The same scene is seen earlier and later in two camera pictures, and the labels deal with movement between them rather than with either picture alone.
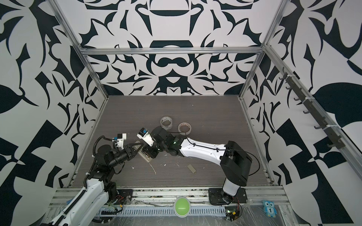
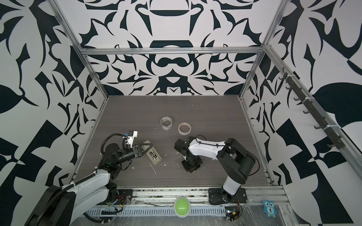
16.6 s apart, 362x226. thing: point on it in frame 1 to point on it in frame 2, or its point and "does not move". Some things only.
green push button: (182, 206) does not move
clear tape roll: (166, 123) does not move
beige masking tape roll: (184, 124) does not move
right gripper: (150, 150) to (189, 169)
